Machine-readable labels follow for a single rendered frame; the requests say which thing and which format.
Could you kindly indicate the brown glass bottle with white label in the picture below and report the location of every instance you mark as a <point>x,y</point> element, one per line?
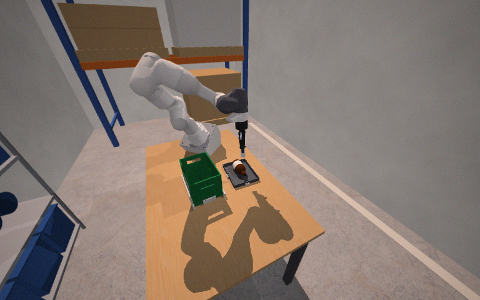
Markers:
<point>239,167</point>

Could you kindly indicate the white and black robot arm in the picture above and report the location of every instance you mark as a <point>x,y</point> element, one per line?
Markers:
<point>152,71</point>

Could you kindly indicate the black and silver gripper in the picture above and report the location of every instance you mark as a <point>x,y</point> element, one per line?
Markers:
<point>242,126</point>

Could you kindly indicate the green plastic crate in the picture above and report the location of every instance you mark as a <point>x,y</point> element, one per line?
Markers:
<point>202,178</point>

